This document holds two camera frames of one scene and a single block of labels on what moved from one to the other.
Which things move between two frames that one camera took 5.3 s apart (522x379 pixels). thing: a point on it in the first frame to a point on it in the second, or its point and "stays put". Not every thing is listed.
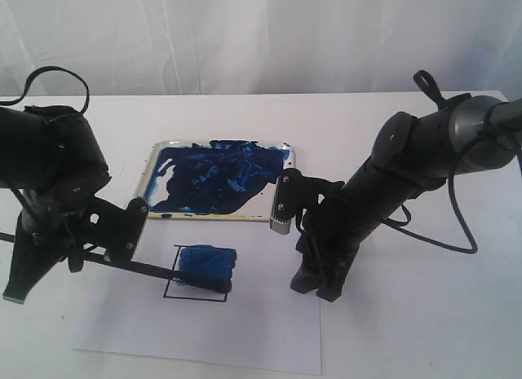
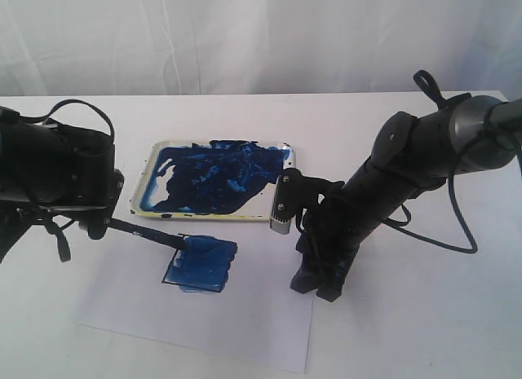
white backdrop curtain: [141, 41] stays put
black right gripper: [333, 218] stays put
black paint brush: [206, 267] to [177, 240]
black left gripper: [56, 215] to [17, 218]
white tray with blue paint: [216, 179] stays put
